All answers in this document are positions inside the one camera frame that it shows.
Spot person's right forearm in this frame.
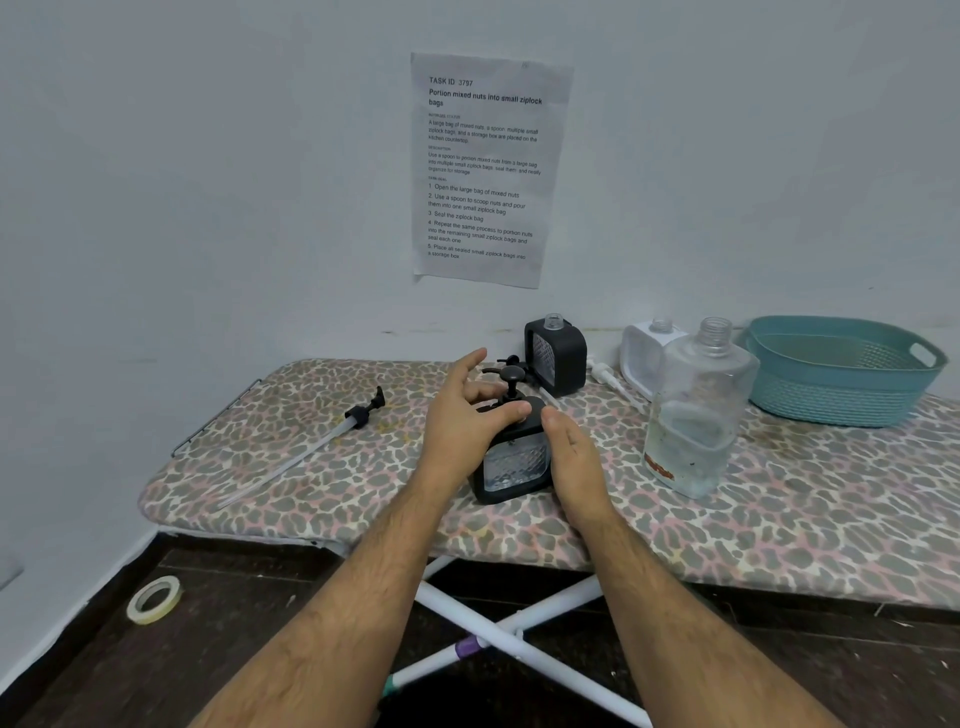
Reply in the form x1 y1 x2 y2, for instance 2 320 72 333
573 506 845 728

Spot leopard print ironing board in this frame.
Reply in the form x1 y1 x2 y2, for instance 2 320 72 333
138 358 960 613

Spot black pump with long tube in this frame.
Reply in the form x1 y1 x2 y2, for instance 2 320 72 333
217 386 388 511

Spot printed paper sheet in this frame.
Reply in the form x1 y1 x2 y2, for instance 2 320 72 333
410 50 576 290

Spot white ironing board legs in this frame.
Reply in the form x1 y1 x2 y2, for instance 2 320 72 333
329 543 654 728

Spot person's right hand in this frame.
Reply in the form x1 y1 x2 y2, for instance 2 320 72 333
539 406 624 526

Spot black square dispenser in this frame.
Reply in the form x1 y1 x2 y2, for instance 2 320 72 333
523 313 589 399
468 397 558 505

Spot small white pump head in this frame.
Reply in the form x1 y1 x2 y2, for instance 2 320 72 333
587 359 648 410

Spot person's left forearm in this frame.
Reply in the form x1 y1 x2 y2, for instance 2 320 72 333
187 468 455 728

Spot transparent bottle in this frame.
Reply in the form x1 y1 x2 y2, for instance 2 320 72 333
643 316 761 501

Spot metal wire iron rest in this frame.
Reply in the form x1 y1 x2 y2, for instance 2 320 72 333
170 378 264 459

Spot white tape roll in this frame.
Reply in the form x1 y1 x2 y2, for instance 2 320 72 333
125 575 184 626

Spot person's left hand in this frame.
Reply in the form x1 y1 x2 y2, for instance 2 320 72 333
416 347 532 493

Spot teal plastic basket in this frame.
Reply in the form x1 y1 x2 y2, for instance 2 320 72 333
738 314 949 429

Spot white square soap dispenser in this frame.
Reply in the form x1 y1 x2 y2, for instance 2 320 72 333
620 317 688 403

